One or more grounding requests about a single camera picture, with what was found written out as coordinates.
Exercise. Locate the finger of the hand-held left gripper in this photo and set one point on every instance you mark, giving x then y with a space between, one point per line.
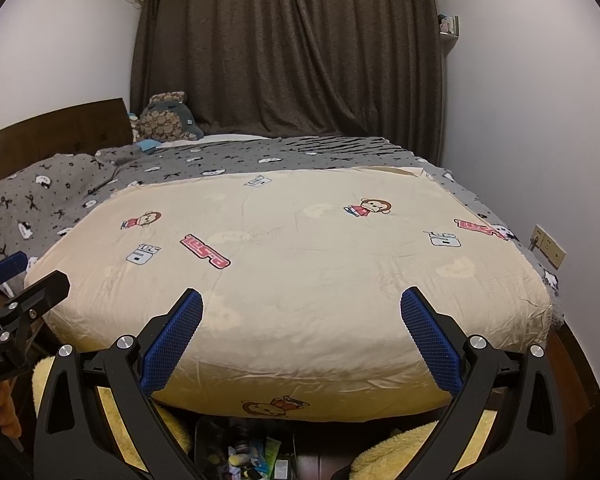
40 295
2 266

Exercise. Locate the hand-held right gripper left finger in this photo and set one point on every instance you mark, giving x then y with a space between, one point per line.
172 345

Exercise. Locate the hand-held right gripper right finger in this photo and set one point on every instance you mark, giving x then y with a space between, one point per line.
432 345

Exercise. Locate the dark trash bin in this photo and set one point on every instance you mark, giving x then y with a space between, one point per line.
205 435

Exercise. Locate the yellow fluffy rug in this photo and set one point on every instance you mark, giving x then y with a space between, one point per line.
405 450

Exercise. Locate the orange plush item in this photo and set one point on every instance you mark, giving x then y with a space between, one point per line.
5 410

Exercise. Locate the dark wooden headboard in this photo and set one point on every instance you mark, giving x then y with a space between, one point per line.
45 130

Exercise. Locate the light blue small item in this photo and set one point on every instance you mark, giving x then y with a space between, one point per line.
145 146

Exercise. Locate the patterned plush toy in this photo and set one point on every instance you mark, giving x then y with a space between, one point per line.
165 117

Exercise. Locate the grey printed duvet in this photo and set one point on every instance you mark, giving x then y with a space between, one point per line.
305 152

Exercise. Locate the brown curtain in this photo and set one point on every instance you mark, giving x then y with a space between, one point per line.
290 45

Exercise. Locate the wall socket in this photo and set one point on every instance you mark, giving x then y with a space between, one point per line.
547 247

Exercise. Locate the wall shelf with books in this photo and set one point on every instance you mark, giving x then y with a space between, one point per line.
449 25

